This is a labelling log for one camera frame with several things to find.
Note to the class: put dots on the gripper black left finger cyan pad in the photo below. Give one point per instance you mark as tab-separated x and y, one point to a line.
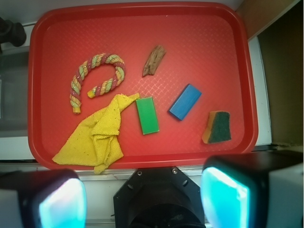
42	199

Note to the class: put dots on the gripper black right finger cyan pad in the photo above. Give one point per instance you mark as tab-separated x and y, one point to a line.
254	190

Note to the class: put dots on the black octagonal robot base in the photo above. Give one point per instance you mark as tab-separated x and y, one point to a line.
158	198

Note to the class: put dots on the blue rectangular block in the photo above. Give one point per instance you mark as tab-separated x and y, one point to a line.
185	102

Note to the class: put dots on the green rectangular block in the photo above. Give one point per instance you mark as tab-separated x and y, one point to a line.
147	115

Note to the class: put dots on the yellow microfiber cloth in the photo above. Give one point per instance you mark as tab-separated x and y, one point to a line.
94	142

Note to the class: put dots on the orange sponge with green scourer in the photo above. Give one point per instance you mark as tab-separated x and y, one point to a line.
218	128

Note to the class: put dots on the red plastic tray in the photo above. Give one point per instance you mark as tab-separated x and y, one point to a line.
206	46

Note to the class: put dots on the brown wood bark piece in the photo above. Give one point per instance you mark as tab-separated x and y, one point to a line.
154	60

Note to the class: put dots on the black knob object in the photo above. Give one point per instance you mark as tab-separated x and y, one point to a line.
13	33

